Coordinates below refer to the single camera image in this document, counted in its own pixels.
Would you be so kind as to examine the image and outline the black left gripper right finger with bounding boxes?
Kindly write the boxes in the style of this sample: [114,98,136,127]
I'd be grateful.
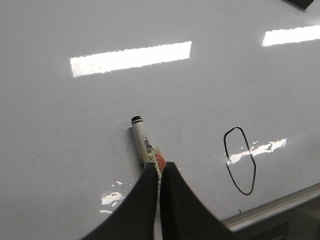
[160,162,238,240]

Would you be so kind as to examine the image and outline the white whiteboard marker pen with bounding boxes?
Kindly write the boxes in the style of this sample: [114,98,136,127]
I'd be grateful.
[130,115,162,191]

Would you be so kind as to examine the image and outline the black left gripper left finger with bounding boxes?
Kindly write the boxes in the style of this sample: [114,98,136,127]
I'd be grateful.
[83,162,158,240]

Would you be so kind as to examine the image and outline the white glossy whiteboard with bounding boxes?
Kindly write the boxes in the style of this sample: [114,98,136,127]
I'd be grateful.
[0,0,320,240]

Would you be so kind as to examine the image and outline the dark object at top edge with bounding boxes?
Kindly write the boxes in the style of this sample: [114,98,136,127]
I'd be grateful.
[285,0,314,10]

